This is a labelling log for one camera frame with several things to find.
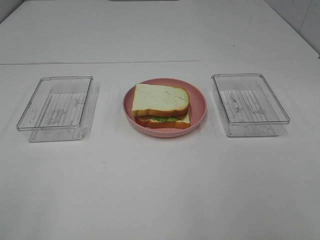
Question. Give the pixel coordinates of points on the bacon strip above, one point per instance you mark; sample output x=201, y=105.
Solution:
x=181, y=116

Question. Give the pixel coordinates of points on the clear plastic container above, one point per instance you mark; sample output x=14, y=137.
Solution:
x=247, y=105
x=60, y=109

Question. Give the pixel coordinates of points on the right clear plastic container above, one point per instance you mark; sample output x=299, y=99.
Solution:
x=247, y=105

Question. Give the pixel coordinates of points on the pink round plate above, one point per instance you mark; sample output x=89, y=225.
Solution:
x=197, y=109

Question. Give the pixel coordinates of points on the left clear plastic container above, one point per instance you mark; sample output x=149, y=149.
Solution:
x=60, y=109

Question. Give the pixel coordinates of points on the bread slice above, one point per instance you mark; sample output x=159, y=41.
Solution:
x=146, y=121
x=159, y=101

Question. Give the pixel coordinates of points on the green lettuce leaf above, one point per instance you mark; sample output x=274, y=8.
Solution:
x=164, y=119

